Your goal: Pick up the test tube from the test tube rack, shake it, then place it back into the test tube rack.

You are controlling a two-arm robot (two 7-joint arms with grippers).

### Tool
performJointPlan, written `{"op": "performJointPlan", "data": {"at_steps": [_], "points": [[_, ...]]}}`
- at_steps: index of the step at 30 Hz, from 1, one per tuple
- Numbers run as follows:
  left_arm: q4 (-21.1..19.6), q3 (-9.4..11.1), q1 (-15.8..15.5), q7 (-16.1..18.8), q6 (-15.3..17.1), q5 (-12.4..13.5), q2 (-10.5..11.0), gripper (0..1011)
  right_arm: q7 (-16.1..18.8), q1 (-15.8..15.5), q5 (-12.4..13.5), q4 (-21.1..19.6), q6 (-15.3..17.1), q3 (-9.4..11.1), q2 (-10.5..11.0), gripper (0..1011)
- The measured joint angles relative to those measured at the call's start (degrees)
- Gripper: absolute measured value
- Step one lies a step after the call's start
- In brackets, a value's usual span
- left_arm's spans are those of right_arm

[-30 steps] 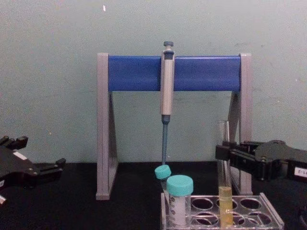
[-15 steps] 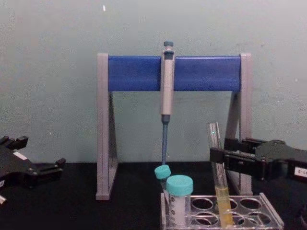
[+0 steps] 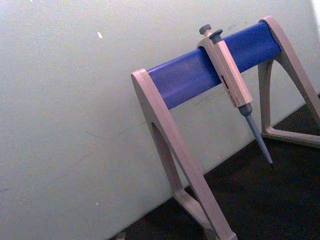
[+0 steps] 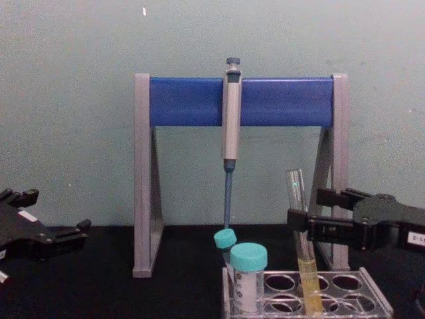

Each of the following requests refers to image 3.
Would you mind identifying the grey pipette with blue tip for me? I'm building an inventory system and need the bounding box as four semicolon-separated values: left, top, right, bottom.
196;23;274;166

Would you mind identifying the grey pipette stand blue bar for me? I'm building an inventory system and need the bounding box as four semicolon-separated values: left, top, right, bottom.
117;15;320;240

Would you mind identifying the black table cloth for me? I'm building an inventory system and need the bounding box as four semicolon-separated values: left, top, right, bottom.
108;93;320;240

